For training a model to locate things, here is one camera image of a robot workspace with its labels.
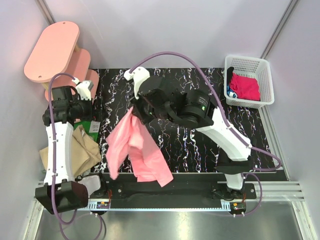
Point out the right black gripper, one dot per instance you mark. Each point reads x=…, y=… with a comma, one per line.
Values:
x=136, y=109

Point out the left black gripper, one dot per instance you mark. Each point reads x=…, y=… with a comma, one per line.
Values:
x=97, y=113

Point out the pink t shirt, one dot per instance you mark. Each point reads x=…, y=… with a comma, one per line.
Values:
x=130, y=138

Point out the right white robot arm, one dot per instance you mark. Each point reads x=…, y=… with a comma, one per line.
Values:
x=196, y=110

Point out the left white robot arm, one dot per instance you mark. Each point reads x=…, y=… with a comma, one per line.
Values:
x=61, y=192

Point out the green folded t shirt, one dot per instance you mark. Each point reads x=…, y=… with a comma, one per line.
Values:
x=90, y=127

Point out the beige folded t shirt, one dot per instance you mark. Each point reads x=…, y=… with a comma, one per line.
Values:
x=85, y=152

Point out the pink three-tier shelf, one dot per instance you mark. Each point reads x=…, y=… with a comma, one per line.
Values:
x=56, y=51

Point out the blue garment in basket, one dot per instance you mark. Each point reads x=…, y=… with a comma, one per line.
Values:
x=230, y=92

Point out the black garment in basket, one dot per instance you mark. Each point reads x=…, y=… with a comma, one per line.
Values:
x=229, y=75

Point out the magenta t shirt in basket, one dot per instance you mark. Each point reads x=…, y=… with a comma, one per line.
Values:
x=246, y=88

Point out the white plastic laundry basket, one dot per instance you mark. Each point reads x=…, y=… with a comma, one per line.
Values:
x=252, y=67

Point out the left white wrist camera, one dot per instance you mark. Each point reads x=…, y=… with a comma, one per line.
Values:
x=84, y=89

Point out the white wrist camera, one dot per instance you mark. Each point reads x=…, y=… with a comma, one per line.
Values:
x=138, y=75
x=84, y=89

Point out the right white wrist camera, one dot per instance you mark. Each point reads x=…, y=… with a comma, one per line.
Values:
x=138, y=75

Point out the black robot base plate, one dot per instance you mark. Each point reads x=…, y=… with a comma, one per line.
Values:
x=190, y=191

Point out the aluminium frame rail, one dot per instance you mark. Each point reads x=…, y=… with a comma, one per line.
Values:
x=266, y=191

